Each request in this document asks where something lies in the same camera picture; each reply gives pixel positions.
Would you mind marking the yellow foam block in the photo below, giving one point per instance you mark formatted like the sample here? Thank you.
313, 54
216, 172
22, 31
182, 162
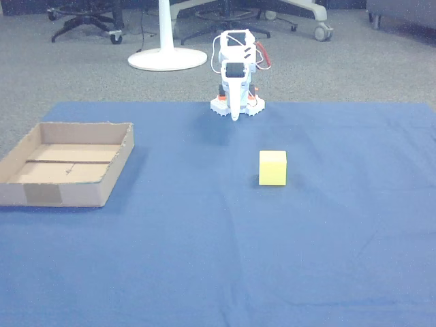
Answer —
272, 168

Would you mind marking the shallow cardboard box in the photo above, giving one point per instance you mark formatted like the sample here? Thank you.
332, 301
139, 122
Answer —
68, 163

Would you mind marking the white chair base with casters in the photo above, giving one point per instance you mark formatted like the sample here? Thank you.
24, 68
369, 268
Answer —
316, 13

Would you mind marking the blue table cloth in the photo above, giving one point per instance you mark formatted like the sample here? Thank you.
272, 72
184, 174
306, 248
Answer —
218, 238

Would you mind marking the black office chair base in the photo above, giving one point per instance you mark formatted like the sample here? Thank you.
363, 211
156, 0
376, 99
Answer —
85, 20

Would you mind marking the white pedestal table base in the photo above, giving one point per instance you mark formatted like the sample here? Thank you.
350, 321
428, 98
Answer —
167, 58

